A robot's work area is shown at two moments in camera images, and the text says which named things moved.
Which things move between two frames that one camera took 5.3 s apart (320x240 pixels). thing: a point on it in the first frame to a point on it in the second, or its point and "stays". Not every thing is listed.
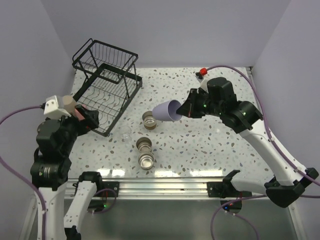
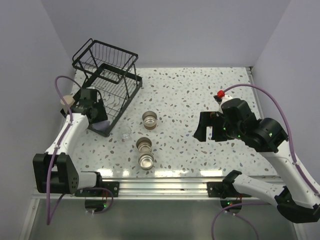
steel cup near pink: [144, 144] stays
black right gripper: [188, 108] to [207, 118]
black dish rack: [111, 84] stays
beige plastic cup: [69, 104] stays
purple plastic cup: [167, 111] to [102, 125]
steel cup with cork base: [150, 122] stays
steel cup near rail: [146, 160] stays
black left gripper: [91, 121] to [102, 116]
